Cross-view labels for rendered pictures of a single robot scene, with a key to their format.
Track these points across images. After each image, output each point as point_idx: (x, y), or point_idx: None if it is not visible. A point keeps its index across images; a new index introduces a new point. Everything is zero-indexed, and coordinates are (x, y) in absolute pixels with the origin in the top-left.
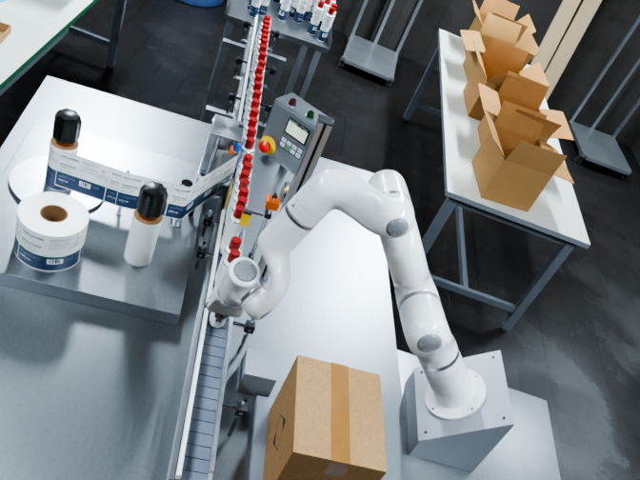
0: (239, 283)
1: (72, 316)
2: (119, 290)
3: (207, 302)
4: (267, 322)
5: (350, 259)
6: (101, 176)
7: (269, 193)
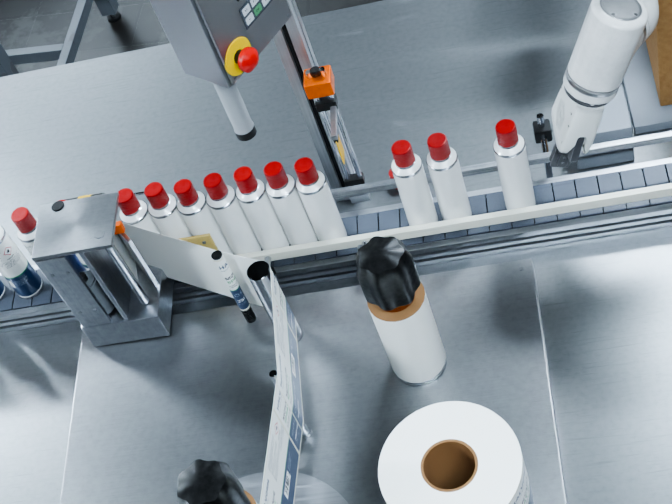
0: (646, 13)
1: (595, 427)
2: (517, 360)
3: (572, 155)
4: (460, 157)
5: (242, 81)
6: (280, 437)
7: (305, 85)
